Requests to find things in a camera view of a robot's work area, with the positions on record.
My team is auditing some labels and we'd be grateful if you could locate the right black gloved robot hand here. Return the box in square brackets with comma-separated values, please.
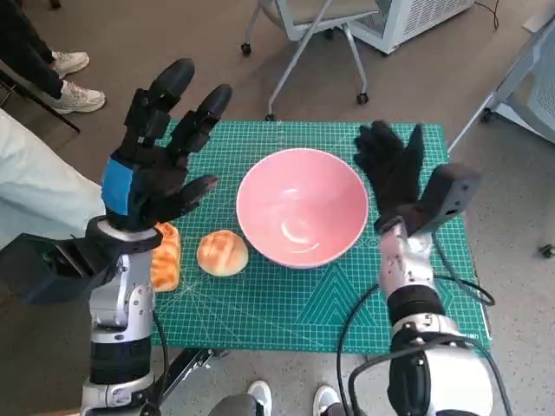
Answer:
[353, 120, 427, 217]

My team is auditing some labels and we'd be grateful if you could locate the left bare robot hand blue tape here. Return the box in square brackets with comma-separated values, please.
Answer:
[101, 57, 234, 231]

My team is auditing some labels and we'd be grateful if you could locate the long striped bread loaf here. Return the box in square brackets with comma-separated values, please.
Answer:
[149, 221, 182, 292]

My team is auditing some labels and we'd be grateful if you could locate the pink bowl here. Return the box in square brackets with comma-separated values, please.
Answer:
[235, 147, 370, 269]

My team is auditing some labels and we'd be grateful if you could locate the round bread bun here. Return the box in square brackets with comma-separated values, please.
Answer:
[196, 229, 250, 277]

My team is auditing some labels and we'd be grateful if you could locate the black metal chair leg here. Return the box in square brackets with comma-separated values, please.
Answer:
[0, 58, 82, 134]

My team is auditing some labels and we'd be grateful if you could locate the person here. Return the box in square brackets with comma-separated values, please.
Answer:
[0, 0, 108, 116]
[0, 107, 109, 252]

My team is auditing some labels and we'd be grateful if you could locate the white perforated cabinet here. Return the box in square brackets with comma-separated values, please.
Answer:
[346, 0, 476, 55]

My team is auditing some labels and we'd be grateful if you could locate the pale mesh wheeled chair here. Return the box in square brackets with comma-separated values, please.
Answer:
[446, 16, 555, 153]

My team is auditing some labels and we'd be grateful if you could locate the green cutting mat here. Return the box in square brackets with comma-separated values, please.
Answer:
[147, 119, 493, 354]

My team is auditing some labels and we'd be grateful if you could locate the grey wheeled chair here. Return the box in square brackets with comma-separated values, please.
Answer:
[239, 0, 381, 122]

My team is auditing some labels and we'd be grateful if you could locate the pale cardboard piece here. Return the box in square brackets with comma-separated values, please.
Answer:
[521, 11, 554, 34]

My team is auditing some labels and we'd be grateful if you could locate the white shoe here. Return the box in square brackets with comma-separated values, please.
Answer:
[247, 380, 273, 416]
[312, 384, 343, 416]

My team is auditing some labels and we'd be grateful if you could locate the right black wrist camera box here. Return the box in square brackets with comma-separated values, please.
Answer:
[407, 163, 481, 235]

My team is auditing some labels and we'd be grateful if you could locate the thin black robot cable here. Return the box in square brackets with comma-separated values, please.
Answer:
[336, 233, 496, 416]

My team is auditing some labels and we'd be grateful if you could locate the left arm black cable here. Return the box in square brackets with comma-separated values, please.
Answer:
[151, 311, 171, 416]

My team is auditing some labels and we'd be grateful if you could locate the black floor cable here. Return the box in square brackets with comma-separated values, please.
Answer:
[472, 0, 500, 32]

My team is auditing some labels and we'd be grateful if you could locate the black metal table rail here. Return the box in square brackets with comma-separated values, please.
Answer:
[153, 346, 231, 416]

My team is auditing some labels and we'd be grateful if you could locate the looped black robot cable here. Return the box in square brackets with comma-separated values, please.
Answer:
[348, 340, 515, 416]

